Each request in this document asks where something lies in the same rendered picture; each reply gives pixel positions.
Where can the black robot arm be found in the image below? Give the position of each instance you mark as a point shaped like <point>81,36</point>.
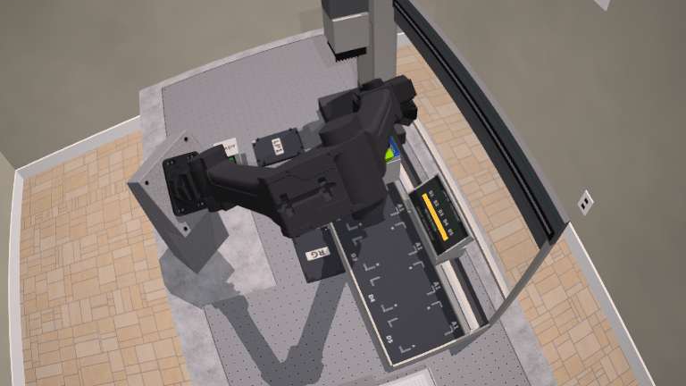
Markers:
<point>344,159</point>

